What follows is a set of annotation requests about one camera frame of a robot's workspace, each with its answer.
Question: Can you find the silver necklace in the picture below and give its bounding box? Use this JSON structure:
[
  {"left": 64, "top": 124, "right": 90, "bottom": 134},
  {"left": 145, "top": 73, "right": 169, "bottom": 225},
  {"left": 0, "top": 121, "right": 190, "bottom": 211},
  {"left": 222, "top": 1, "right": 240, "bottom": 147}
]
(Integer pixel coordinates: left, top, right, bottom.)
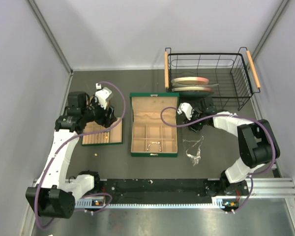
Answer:
[{"left": 182, "top": 135, "right": 205, "bottom": 167}]

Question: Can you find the silver bracelet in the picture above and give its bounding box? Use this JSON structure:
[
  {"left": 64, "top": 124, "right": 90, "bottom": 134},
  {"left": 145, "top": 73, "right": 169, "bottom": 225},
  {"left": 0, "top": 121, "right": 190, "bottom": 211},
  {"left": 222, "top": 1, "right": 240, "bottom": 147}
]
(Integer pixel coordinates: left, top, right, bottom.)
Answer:
[{"left": 147, "top": 140, "right": 162, "bottom": 152}]

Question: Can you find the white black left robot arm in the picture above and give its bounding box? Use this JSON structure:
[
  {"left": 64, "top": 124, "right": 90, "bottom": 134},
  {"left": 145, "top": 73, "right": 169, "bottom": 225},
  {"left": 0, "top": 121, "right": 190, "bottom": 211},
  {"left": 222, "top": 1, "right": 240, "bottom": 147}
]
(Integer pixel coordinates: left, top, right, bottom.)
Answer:
[{"left": 26, "top": 88, "right": 117, "bottom": 219}]

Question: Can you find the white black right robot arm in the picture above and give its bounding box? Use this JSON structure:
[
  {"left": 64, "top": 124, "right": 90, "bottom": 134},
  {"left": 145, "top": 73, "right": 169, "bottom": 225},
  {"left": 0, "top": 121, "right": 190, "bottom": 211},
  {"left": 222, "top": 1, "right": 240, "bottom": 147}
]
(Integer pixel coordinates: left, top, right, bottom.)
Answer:
[{"left": 177, "top": 97, "right": 280, "bottom": 196}]

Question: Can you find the green jewelry tray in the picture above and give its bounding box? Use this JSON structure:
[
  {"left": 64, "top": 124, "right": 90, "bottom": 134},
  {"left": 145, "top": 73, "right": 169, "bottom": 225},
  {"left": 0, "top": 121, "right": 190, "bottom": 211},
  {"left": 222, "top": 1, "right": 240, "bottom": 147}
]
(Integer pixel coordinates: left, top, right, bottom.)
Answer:
[{"left": 82, "top": 121, "right": 123, "bottom": 146}]

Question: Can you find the green jewelry box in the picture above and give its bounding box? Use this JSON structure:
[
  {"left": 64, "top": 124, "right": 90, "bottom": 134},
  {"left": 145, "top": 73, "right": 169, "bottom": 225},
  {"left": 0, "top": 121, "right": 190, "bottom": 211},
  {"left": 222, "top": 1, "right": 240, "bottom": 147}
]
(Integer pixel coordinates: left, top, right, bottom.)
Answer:
[{"left": 130, "top": 92, "right": 179, "bottom": 157}]

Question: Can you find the dark green plate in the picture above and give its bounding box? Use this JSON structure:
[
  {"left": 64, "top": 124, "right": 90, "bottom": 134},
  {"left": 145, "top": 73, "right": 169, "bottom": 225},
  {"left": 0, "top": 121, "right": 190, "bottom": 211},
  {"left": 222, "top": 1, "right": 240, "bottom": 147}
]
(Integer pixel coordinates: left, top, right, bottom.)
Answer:
[{"left": 179, "top": 91, "right": 214, "bottom": 97}]

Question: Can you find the cream pink plate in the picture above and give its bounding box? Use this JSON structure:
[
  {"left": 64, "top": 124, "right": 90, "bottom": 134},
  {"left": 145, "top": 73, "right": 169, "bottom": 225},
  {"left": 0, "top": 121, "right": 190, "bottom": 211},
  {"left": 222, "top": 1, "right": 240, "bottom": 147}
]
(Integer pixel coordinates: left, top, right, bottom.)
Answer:
[
  {"left": 171, "top": 77, "right": 209, "bottom": 86},
  {"left": 172, "top": 86, "right": 211, "bottom": 92}
]

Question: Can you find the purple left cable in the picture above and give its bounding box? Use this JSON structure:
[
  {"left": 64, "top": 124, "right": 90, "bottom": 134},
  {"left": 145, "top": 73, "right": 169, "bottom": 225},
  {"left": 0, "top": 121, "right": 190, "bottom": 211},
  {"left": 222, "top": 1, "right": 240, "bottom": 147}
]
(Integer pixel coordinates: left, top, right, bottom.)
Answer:
[{"left": 34, "top": 81, "right": 126, "bottom": 230}]

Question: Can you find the purple cable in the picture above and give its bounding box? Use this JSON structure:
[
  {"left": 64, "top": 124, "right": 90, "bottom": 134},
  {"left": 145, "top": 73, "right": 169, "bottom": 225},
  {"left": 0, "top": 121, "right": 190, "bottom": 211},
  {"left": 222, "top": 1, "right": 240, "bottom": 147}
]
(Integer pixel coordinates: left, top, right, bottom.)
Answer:
[
  {"left": 34, "top": 81, "right": 126, "bottom": 230},
  {"left": 161, "top": 106, "right": 278, "bottom": 214}
]

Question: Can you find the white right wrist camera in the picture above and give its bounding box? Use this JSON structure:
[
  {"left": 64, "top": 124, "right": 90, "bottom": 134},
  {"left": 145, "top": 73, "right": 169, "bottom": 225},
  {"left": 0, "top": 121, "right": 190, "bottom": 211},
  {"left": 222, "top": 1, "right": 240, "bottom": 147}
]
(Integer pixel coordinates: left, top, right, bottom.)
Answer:
[{"left": 177, "top": 102, "right": 194, "bottom": 120}]

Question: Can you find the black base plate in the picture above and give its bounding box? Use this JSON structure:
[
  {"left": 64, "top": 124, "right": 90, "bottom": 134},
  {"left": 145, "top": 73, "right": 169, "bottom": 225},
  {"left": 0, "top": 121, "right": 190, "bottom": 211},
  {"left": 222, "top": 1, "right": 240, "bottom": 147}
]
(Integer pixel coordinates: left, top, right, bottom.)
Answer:
[{"left": 73, "top": 178, "right": 236, "bottom": 204}]

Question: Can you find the black wire dish rack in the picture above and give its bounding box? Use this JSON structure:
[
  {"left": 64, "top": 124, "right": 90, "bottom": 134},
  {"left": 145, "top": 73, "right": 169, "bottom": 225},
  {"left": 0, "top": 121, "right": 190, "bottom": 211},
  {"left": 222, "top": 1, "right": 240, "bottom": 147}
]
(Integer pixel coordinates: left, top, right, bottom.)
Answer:
[{"left": 164, "top": 47, "right": 261, "bottom": 110}]

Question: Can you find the grey slotted cable duct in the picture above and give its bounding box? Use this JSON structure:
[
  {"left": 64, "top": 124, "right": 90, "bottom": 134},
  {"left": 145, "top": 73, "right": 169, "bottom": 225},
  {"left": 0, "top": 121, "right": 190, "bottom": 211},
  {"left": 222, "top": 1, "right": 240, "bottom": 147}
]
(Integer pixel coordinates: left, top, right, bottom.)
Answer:
[{"left": 75, "top": 199, "right": 237, "bottom": 210}]

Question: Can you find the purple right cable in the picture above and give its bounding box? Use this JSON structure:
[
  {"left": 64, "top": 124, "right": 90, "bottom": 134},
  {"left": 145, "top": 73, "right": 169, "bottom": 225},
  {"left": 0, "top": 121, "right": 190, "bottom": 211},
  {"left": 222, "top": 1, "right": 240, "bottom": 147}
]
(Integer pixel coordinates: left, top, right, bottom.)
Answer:
[{"left": 161, "top": 106, "right": 278, "bottom": 214}]

